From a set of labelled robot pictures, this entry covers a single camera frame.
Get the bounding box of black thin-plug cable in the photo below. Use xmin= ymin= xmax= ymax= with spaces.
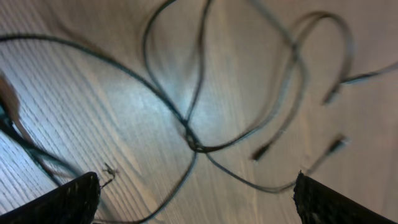
xmin=142 ymin=0 xmax=355 ymax=162

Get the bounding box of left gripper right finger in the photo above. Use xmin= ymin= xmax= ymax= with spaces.
xmin=293 ymin=173 xmax=395 ymax=224

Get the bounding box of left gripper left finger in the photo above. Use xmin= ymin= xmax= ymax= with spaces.
xmin=1 ymin=172 xmax=100 ymax=224

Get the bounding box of black USB-A cable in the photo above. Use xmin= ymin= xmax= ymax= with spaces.
xmin=0 ymin=33 xmax=349 ymax=224

